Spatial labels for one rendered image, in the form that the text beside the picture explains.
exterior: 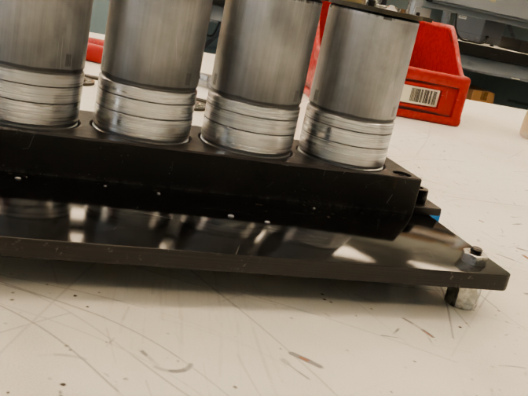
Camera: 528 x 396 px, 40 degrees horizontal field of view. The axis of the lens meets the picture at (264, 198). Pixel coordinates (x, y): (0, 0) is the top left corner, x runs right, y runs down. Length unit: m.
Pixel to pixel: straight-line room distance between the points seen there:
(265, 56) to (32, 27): 0.05
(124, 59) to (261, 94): 0.03
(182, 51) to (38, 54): 0.03
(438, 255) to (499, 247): 0.06
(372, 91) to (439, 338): 0.07
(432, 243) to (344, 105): 0.04
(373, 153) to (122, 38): 0.07
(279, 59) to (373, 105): 0.03
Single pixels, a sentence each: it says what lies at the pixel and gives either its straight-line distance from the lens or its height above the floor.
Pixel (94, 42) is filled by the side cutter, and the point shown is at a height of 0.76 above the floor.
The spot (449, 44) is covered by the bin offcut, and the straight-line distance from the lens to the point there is 0.52.
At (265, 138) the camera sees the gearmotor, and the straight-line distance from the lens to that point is 0.18.
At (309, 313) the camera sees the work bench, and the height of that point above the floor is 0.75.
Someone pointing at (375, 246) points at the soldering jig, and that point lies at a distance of 0.17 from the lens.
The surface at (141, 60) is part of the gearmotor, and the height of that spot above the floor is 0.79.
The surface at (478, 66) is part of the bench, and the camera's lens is 2.86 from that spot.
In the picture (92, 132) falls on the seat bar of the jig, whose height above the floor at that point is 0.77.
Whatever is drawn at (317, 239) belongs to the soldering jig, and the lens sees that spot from 0.16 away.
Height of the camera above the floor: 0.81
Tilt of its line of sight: 16 degrees down
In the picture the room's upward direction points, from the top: 12 degrees clockwise
